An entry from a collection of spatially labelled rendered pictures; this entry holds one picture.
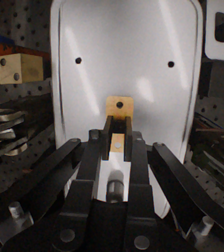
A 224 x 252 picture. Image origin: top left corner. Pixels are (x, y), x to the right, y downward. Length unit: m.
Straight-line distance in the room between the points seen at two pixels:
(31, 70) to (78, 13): 0.10
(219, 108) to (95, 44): 0.53
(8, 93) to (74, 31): 0.50
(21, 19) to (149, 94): 0.56
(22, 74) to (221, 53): 0.27
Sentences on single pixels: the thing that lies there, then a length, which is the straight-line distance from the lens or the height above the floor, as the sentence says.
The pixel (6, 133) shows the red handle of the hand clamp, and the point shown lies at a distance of 0.21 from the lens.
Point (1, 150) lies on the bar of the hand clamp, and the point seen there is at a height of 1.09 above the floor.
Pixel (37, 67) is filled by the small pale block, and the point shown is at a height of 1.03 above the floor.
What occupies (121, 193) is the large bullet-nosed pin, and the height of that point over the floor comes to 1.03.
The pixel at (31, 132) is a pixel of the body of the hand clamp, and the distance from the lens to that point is 0.25.
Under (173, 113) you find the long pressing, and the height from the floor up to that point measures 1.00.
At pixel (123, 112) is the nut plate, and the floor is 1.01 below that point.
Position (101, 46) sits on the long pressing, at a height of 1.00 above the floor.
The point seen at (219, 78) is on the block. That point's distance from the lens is 0.29.
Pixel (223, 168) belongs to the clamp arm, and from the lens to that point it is 0.25.
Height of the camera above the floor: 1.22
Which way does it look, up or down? 70 degrees down
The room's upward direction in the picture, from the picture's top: 169 degrees counter-clockwise
